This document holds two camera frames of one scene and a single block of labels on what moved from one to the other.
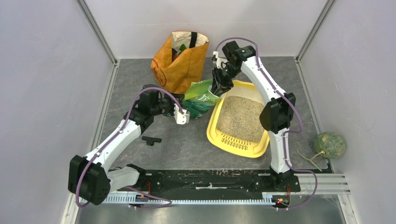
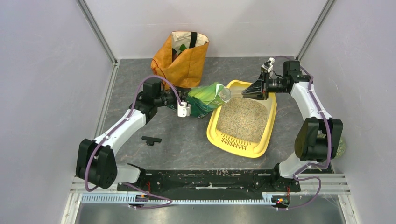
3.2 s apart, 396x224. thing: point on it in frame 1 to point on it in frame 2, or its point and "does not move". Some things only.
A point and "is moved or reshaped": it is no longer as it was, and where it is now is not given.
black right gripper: [219, 85] to [259, 89]
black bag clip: [151, 140] does not move
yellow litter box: [234, 126] does not move
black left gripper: [172, 101] to [182, 92]
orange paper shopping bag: [179, 59] does not move
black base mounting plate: [218, 183] does not move
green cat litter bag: [200, 100] is moved or reshaped
